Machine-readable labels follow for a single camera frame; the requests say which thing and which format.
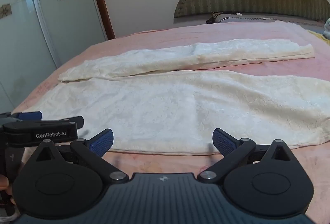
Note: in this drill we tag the yellow floral bedding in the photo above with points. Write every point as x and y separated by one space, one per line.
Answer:
322 37

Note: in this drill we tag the patterned pillow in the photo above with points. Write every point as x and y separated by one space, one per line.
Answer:
232 18

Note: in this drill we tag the white crumpled cloth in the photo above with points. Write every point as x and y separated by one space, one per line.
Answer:
327 29

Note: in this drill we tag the cream yellow blanket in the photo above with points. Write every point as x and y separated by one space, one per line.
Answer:
154 105

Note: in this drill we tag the pink bed blanket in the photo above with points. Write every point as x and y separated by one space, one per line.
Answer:
144 41

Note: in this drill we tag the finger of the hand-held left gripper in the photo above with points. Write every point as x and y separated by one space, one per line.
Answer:
29 115
77 121

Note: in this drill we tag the person's left hand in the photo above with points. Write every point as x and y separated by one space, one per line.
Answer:
4 184

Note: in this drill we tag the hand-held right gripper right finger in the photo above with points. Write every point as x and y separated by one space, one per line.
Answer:
222 141

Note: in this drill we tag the flower-print glass wardrobe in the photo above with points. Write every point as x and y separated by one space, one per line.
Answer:
51 33

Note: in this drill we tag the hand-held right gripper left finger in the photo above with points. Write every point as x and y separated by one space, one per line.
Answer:
103 141

